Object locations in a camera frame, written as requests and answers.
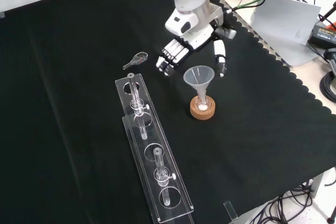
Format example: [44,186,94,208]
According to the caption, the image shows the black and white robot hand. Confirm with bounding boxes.
[155,8,237,78]

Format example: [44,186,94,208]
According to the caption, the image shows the clear plastic funnel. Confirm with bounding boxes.
[183,66,215,104]

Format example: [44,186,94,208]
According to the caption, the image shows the glass weighing funnel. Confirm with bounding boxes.
[122,51,149,71]

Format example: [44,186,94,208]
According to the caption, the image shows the glass round-bottom flask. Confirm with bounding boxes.
[195,91,211,112]

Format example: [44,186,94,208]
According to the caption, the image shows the clear acrylic funnel stand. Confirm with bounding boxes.
[114,72,195,224]

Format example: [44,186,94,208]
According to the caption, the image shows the pale board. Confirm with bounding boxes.
[249,0,321,46]

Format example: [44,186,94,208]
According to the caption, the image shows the black power adapter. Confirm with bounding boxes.
[307,24,336,50]

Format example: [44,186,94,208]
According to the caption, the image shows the black cloth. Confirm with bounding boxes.
[0,0,336,224]

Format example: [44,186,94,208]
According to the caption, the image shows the small clear acrylic piece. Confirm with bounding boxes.
[223,200,239,221]

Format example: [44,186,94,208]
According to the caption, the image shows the cork ring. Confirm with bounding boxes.
[190,95,217,120]

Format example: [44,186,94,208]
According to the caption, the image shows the grey base plate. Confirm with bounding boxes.
[219,0,320,68]

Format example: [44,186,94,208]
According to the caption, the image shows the coiled black cable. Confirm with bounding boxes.
[319,71,336,101]

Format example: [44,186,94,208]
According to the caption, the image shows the black floor cables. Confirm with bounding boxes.
[259,179,336,224]

